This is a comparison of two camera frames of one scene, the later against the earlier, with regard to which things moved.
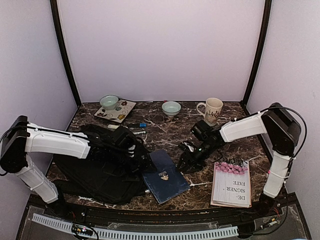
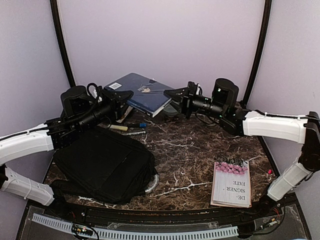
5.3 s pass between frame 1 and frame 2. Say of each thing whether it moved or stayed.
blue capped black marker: stayed
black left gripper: moved
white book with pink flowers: stayed
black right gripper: moved
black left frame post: stayed
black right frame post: stayed
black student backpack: stayed
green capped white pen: stayed
